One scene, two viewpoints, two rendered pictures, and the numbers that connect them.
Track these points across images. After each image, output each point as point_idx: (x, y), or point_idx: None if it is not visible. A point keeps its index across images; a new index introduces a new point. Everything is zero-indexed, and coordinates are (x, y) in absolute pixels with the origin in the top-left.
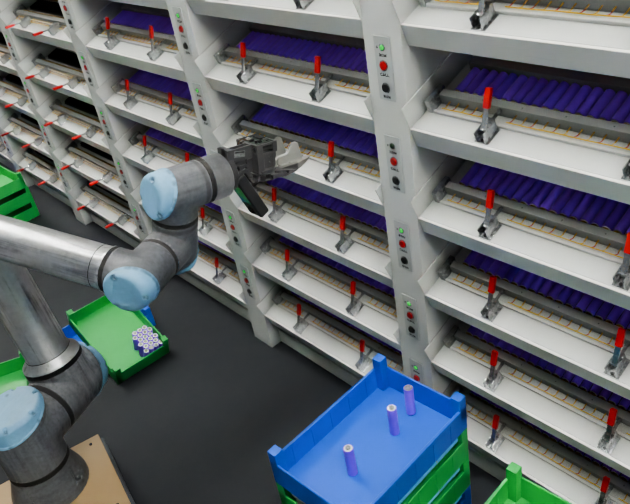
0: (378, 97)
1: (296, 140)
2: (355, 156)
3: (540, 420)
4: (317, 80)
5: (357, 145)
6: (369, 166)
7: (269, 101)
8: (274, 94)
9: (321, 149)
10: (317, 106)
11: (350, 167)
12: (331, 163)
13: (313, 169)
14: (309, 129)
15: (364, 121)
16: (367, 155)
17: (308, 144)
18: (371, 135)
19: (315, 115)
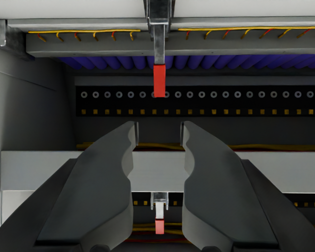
0: None
1: (308, 49)
2: (129, 52)
3: None
4: (157, 212)
5: (151, 58)
6: (93, 38)
7: None
8: (282, 192)
9: (226, 46)
10: (149, 189)
11: (129, 30)
12: (154, 48)
13: (239, 2)
14: (283, 57)
15: (27, 180)
16: (108, 56)
17: (267, 49)
18: (148, 64)
19: (173, 160)
